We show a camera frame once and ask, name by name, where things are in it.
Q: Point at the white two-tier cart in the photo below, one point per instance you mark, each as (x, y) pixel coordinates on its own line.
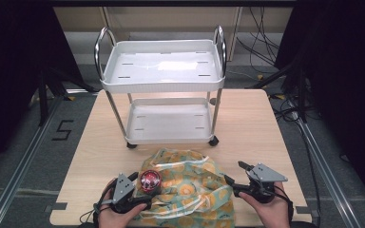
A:
(163, 68)

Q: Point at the aluminium floor rail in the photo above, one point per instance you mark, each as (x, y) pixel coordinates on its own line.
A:
(19, 171)
(329, 164)

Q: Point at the person's right hand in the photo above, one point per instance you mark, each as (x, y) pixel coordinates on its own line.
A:
(271, 212)

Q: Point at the orange patterned plastic bag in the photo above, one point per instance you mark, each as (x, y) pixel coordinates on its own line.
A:
(190, 190)

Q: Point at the dark curtain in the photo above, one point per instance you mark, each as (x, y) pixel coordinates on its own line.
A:
(9, 63)
(345, 79)

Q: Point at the person's left hand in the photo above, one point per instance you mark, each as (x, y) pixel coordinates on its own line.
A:
(115, 218)

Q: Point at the beige wooden cabinet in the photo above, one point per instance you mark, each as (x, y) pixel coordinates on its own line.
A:
(171, 19)

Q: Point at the black metal stand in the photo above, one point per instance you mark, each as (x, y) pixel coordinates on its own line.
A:
(49, 88)
(293, 82)

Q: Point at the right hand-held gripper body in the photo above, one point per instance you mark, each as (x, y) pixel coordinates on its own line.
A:
(263, 180)

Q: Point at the red round ball object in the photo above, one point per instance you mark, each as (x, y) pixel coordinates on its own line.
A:
(150, 181)

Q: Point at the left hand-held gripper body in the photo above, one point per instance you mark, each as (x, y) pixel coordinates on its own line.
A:
(122, 188)

